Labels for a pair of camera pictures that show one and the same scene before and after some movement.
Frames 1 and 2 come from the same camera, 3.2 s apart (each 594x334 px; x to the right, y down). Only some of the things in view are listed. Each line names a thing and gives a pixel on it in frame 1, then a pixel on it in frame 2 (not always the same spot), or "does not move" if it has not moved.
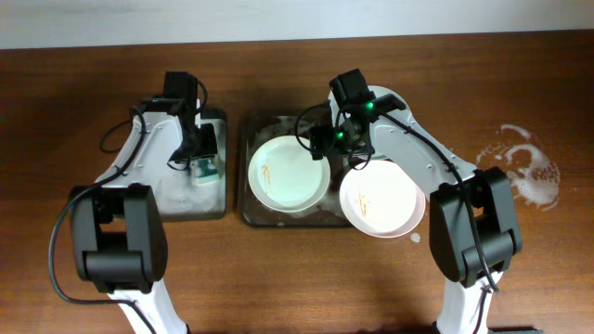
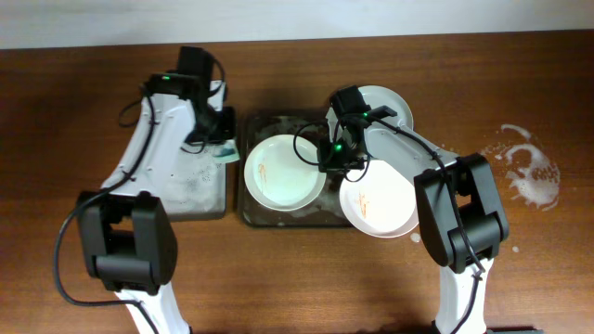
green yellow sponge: (205, 169) -> (226, 152)
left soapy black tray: (196, 189) does not move
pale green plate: (283, 176) does not move
